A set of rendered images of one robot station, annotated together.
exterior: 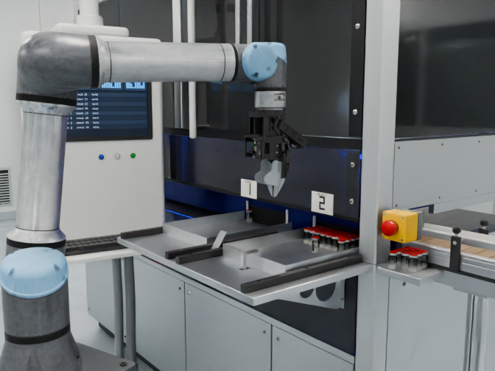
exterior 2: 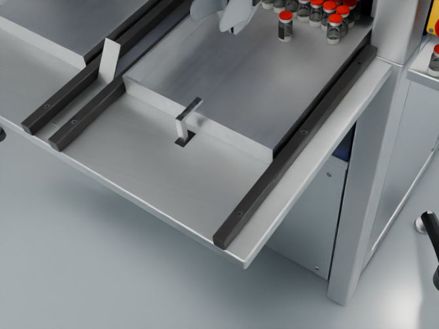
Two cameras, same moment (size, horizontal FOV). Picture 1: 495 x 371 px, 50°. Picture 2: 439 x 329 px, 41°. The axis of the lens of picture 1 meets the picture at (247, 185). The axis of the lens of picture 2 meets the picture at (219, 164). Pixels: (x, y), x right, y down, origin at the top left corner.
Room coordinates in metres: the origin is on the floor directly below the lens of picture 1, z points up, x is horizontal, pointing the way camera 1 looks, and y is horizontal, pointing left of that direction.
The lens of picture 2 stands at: (0.79, 0.06, 1.51)
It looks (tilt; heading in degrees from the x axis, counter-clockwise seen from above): 53 degrees down; 349
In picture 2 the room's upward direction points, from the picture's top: 7 degrees counter-clockwise
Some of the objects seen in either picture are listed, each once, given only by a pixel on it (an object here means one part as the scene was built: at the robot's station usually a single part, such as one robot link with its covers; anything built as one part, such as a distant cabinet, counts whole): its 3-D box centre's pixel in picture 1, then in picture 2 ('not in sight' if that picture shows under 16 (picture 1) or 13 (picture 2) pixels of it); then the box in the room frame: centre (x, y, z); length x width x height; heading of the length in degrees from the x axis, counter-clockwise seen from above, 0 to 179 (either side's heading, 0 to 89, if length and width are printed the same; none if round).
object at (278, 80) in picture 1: (269, 67); not in sight; (1.28, -0.05, 1.39); 0.09 x 0.08 x 0.11; 113
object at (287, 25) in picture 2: (315, 244); (285, 27); (1.47, -0.19, 0.90); 0.02 x 0.02 x 0.04
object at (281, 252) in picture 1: (298, 249); (260, 48); (1.44, -0.14, 0.90); 0.34 x 0.26 x 0.04; 128
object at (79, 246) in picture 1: (106, 242); not in sight; (1.82, 0.50, 0.82); 0.40 x 0.14 x 0.02; 119
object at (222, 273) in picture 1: (241, 249); (149, 49); (1.53, 0.02, 0.87); 0.70 x 0.48 x 0.02; 38
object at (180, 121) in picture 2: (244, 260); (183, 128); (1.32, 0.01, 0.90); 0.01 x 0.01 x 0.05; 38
